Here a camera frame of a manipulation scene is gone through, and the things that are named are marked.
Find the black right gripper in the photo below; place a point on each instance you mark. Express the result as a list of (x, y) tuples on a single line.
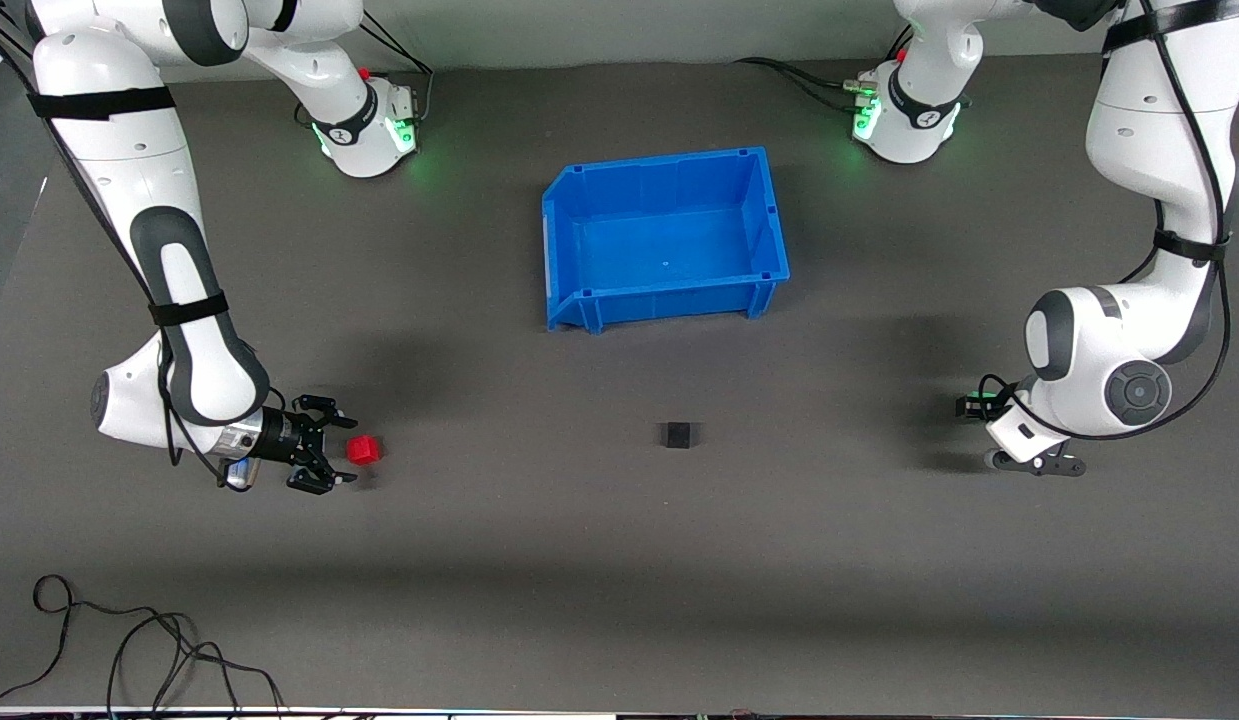
[(280, 437)]

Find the small green cube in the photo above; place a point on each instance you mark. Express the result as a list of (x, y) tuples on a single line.
[(998, 404)]

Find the small red cube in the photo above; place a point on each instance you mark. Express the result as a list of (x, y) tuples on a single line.
[(363, 450)]

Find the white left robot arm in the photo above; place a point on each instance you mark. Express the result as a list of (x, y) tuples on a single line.
[(1159, 180)]

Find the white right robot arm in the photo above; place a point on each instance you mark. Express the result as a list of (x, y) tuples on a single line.
[(169, 290)]

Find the small black cube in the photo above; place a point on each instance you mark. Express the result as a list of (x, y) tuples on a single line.
[(678, 435)]

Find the dark grey table mat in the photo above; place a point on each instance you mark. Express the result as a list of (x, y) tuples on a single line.
[(619, 560)]

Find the blue plastic storage bin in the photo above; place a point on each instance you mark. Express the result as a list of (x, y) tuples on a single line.
[(664, 250)]

